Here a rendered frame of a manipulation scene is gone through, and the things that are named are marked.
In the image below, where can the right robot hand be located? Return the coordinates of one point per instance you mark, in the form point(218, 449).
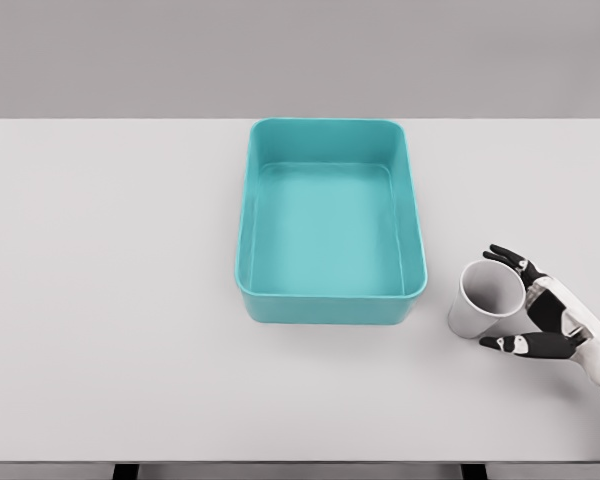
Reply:
point(550, 310)

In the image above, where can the white paper cup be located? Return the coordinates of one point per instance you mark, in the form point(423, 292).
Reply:
point(485, 300)

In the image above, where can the teal plastic basket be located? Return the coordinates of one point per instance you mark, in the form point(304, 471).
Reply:
point(330, 225)

